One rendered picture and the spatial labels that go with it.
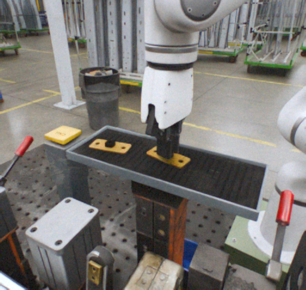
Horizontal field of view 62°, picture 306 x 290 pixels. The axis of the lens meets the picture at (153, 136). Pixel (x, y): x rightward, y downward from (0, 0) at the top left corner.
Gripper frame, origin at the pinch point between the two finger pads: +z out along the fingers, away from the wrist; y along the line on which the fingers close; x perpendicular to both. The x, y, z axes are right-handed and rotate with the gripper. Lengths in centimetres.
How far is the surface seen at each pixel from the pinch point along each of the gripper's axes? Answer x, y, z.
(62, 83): -317, -175, 82
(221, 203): 14.0, 5.7, 2.6
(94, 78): -202, -145, 50
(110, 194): -43, -21, 49
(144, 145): -6.7, -0.9, 2.8
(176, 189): 6.9, 7.1, 2.7
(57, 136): -24.7, 8.4, 2.8
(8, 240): -29.9, 23.2, 26.6
